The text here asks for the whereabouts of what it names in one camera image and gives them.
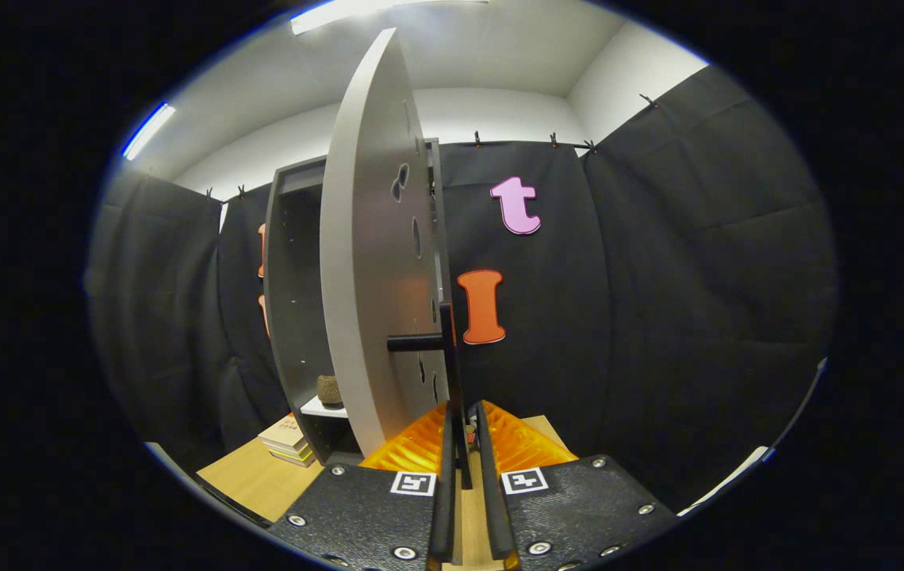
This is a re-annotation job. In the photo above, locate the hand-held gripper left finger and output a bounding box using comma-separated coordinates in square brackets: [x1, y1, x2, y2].
[268, 402, 458, 571]

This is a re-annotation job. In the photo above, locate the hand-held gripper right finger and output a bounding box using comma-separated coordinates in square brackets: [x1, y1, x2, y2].
[473, 400, 680, 571]

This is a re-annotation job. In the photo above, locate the black door handle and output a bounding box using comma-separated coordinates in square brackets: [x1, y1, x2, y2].
[386, 301, 473, 490]

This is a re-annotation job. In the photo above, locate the dark grey shoe cabinet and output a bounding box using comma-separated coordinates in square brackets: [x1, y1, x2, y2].
[264, 139, 445, 467]

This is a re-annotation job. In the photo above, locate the white cabinet shelf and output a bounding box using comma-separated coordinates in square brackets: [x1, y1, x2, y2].
[300, 395, 350, 419]

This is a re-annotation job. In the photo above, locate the yellow edged book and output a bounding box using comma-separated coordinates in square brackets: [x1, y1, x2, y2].
[266, 444, 318, 469]

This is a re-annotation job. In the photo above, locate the beige cover book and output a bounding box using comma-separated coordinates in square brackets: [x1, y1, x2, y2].
[258, 414, 308, 451]

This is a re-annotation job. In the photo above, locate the black backdrop cloth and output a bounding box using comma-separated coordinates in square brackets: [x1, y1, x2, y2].
[87, 65, 841, 512]

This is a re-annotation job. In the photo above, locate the long ceiling light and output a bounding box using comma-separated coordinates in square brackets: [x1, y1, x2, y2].
[121, 103, 178, 162]
[289, 0, 492, 35]

